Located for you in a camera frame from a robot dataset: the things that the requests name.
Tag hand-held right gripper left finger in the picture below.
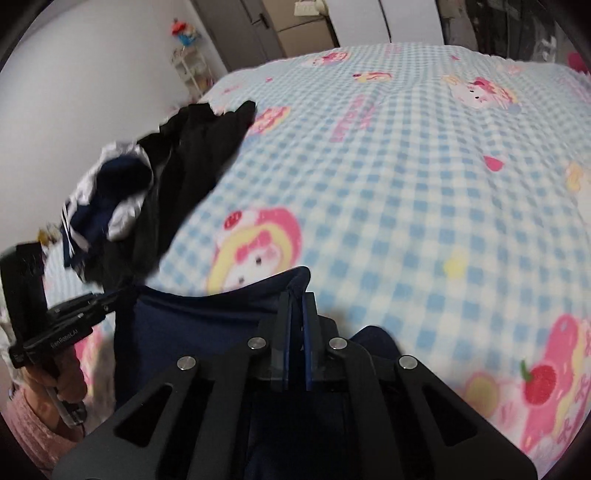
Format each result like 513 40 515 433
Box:
53 292 294 480

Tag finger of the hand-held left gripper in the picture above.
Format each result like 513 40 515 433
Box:
52 302 122 325
50 288 134 315

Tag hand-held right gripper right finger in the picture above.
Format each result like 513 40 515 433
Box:
302 292 539 480

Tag navy shorts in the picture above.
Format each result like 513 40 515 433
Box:
113 267 400 480

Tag person's left forearm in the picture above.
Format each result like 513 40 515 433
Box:
0 383 81 467

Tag person's left hand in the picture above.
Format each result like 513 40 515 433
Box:
23 357 86 407

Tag white garment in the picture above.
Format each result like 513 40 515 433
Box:
69 141 153 241

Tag black jacket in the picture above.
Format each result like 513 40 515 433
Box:
99 100 257 284

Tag checked cartoon printed blanket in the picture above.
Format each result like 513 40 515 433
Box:
0 42 591 474

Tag white shelf rack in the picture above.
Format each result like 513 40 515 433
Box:
171 46 215 100

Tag red-hat doll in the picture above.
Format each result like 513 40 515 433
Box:
171 18 197 47

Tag grey door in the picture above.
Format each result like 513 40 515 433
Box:
191 0 284 75

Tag beige cabinet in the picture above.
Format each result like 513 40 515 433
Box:
263 0 340 58

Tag white wardrobe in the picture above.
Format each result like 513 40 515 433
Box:
323 0 446 47

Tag dark open wardrobe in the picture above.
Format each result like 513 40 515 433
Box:
438 0 573 63

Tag magenta plush toy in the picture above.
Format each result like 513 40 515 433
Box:
567 51 591 75

